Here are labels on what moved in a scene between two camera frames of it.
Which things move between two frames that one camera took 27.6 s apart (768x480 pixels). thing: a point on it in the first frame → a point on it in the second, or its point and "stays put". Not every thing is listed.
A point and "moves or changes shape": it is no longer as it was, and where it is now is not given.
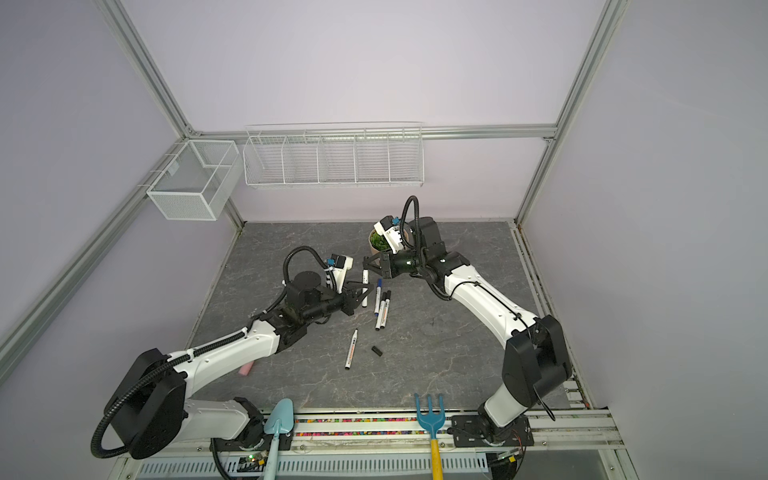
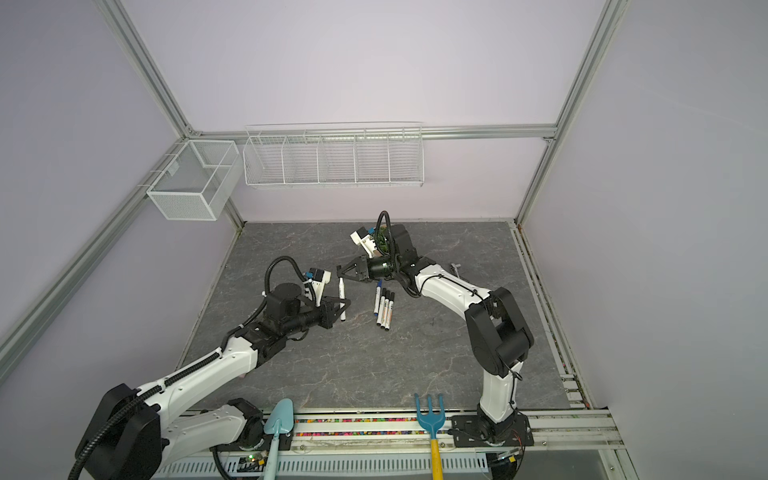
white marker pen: x=386 y=309 stays put
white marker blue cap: x=378 y=297 stays put
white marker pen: x=351 y=351 moves or changes shape
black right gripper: x=388 y=265 stays put
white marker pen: x=365 y=280 → x=390 y=311
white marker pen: x=381 y=311 stays put
